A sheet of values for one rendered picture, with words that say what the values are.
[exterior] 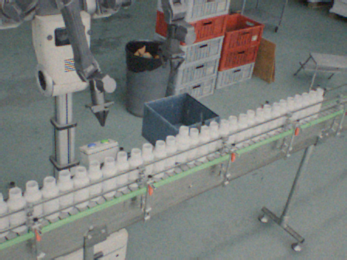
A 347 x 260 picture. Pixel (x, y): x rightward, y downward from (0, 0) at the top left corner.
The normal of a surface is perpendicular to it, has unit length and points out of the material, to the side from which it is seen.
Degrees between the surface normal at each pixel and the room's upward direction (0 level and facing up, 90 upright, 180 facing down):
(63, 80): 90
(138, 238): 0
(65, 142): 90
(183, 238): 0
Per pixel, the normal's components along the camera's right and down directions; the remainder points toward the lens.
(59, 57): 0.60, 0.49
